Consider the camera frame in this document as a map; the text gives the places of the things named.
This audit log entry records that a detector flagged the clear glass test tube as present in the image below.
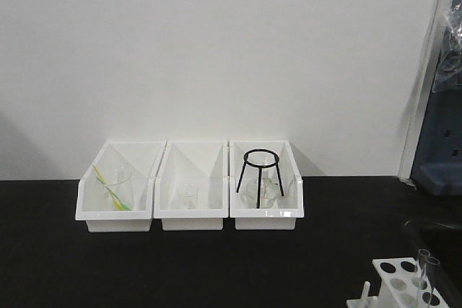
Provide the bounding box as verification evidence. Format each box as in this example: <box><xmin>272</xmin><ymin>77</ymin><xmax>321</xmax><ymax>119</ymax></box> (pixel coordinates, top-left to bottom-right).
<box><xmin>417</xmin><ymin>256</ymin><xmax>440</xmax><ymax>308</ymax></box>

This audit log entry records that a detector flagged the white test tube rack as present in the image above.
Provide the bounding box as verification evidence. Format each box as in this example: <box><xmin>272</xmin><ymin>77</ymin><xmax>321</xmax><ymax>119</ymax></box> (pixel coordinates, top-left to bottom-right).
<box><xmin>346</xmin><ymin>258</ymin><xmax>448</xmax><ymax>307</ymax></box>

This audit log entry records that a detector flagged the white right storage bin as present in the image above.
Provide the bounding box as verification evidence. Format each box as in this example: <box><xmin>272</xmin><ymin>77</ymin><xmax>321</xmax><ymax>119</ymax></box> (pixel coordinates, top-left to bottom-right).
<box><xmin>229</xmin><ymin>140</ymin><xmax>305</xmax><ymax>230</ymax></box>

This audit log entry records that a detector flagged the white storage bin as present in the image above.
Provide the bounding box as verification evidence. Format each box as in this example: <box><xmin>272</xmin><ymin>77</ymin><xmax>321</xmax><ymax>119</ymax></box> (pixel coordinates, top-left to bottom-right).
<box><xmin>229</xmin><ymin>140</ymin><xmax>305</xmax><ymax>230</ymax></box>
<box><xmin>75</xmin><ymin>141</ymin><xmax>167</xmax><ymax>232</ymax></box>
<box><xmin>153</xmin><ymin>140</ymin><xmax>229</xmax><ymax>231</ymax></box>

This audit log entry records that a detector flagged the white middle storage bin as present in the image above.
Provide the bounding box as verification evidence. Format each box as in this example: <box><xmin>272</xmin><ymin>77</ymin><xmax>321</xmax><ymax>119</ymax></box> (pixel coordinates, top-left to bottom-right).
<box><xmin>153</xmin><ymin>140</ymin><xmax>229</xmax><ymax>231</ymax></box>

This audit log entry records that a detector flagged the glass flask under tripod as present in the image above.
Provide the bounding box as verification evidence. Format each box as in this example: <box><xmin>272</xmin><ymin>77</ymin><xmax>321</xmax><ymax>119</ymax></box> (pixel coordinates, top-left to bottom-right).
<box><xmin>241</xmin><ymin>176</ymin><xmax>281</xmax><ymax>208</ymax></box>

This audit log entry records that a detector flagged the small glass beaker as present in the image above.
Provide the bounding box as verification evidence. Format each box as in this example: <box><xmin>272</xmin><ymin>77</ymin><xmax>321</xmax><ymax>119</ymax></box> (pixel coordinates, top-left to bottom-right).
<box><xmin>171</xmin><ymin>183</ymin><xmax>199</xmax><ymax>209</ymax></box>

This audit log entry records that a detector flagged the glass flask in left bin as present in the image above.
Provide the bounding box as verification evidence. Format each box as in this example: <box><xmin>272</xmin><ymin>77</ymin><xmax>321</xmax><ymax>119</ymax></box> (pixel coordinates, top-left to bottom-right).
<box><xmin>97</xmin><ymin>166</ymin><xmax>135</xmax><ymax>211</ymax></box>

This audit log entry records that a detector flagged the white left storage bin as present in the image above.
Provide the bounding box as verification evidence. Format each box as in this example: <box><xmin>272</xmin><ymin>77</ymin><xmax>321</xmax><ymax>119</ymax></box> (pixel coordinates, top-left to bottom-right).
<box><xmin>75</xmin><ymin>141</ymin><xmax>167</xmax><ymax>232</ymax></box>

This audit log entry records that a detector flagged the blue grey equipment panel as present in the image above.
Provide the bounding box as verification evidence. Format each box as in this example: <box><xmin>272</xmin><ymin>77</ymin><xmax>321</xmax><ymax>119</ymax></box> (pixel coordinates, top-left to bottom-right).
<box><xmin>411</xmin><ymin>90</ymin><xmax>461</xmax><ymax>196</ymax></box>

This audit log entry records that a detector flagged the clear plastic bag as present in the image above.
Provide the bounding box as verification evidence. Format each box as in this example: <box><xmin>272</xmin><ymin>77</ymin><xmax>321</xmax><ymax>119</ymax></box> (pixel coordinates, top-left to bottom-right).
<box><xmin>432</xmin><ymin>0</ymin><xmax>461</xmax><ymax>93</ymax></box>

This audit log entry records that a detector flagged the black wire tripod stand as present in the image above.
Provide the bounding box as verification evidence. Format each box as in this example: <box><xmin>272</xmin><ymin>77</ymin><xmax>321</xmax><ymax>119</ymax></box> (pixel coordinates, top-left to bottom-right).
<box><xmin>236</xmin><ymin>148</ymin><xmax>285</xmax><ymax>209</ymax></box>

